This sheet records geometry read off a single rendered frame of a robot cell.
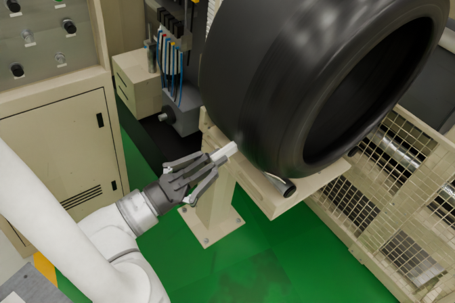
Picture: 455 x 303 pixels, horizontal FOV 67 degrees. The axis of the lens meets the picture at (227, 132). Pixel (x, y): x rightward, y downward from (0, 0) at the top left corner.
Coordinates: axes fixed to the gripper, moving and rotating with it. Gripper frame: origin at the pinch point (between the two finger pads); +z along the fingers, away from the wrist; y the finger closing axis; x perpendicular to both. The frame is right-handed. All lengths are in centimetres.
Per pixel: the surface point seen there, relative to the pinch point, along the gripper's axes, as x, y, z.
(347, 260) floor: 120, -27, 46
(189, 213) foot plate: 106, 39, -7
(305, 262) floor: 116, -15, 27
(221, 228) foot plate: 108, 23, 3
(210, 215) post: 91, 26, 0
